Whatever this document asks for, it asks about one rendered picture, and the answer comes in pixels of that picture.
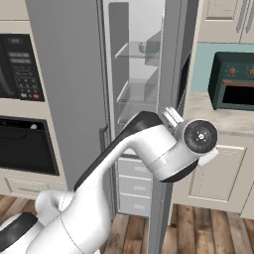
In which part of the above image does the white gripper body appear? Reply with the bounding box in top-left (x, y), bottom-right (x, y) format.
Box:
top-left (162, 106), bottom-right (220, 167)

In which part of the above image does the glass fridge shelf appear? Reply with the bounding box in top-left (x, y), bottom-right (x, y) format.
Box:
top-left (116, 104), bottom-right (144, 126)
top-left (114, 41), bottom-right (164, 67)
top-left (116, 79), bottom-right (161, 106)

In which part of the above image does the grey fridge door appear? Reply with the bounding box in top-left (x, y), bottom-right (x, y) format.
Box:
top-left (147, 0), bottom-right (200, 254)

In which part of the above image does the white fridge drawer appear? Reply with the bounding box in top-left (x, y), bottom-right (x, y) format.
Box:
top-left (117, 157), bottom-right (154, 181)
top-left (117, 192), bottom-right (153, 218)
top-left (117, 175), bottom-right (154, 198)

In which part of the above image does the grey fridge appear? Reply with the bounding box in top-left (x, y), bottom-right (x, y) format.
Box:
top-left (25, 0), bottom-right (200, 254)

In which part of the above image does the grey freezer door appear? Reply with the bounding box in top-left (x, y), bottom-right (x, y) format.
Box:
top-left (25, 0), bottom-right (112, 212)

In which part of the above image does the dark green toaster oven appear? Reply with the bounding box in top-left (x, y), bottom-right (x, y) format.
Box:
top-left (206, 51), bottom-right (254, 112)

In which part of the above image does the teal container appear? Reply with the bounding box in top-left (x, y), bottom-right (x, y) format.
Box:
top-left (138, 41), bottom-right (152, 55)

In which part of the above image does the beige base cupboard door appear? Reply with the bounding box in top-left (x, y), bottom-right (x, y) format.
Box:
top-left (187, 143), bottom-right (248, 203)

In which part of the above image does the beige base cupboard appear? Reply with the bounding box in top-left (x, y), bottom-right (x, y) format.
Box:
top-left (171, 129), bottom-right (254, 220)

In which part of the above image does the black built-in oven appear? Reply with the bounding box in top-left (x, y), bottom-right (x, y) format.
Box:
top-left (0, 114), bottom-right (61, 177)

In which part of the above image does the beige drawer front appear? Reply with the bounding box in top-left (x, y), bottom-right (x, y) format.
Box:
top-left (4, 176), bottom-right (67, 200)

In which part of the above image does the beige tall oven cupboard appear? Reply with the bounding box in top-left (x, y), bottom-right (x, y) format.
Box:
top-left (0, 0), bottom-right (69, 200)

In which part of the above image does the black microwave oven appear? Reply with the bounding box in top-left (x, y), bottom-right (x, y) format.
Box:
top-left (0, 33), bottom-right (46, 102)

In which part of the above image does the dark grey door handle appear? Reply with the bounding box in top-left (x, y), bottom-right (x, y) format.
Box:
top-left (98, 124), bottom-right (111, 157)

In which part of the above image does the beige wall cupboard door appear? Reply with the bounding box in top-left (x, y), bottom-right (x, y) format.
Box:
top-left (239, 0), bottom-right (254, 45)
top-left (198, 0), bottom-right (245, 44)

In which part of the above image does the grey cupboard handle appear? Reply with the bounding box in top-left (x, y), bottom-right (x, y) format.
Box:
top-left (235, 0), bottom-right (250, 34)
top-left (244, 0), bottom-right (254, 35)

